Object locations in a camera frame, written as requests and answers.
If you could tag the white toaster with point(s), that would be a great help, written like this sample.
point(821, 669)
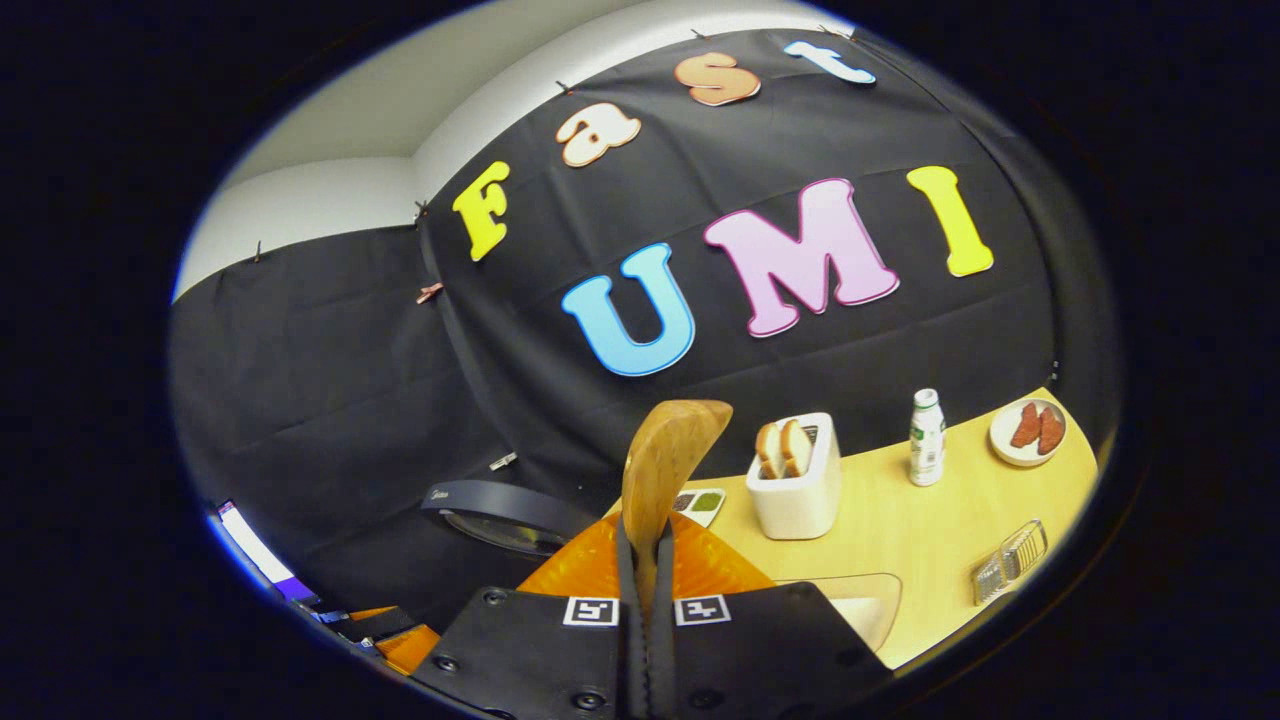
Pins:
point(800, 510)

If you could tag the black backdrop cloth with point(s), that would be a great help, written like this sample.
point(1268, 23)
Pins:
point(350, 400)

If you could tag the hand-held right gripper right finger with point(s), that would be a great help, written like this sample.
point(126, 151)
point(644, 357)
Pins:
point(662, 650)

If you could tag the wooden spoon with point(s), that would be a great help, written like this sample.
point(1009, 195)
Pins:
point(670, 450)

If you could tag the silver cloth clip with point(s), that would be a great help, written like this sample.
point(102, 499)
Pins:
point(503, 461)

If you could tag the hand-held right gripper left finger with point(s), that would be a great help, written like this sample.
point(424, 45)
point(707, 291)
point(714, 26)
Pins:
point(630, 650)

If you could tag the dark grey rice cooker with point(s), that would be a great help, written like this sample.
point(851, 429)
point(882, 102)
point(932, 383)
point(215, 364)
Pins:
point(500, 497)

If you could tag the white divided grain tray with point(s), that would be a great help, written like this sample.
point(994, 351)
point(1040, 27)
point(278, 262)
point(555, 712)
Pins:
point(705, 503)

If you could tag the white bottle with green label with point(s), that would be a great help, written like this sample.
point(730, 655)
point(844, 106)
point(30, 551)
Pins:
point(927, 440)

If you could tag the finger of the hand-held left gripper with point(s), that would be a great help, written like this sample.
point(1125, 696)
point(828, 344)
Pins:
point(375, 620)
point(410, 648)

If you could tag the copper cloth clip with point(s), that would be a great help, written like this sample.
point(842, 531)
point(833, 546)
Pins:
point(430, 292)

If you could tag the white round plate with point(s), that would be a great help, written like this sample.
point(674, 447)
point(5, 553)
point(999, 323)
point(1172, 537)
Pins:
point(1000, 445)

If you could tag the lit white screen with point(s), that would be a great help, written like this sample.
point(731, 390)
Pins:
point(255, 545)

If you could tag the red meat slice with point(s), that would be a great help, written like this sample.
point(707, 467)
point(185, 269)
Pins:
point(1025, 425)
point(1050, 432)

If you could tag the toast bread slice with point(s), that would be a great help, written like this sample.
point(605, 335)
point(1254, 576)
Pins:
point(768, 448)
point(796, 445)

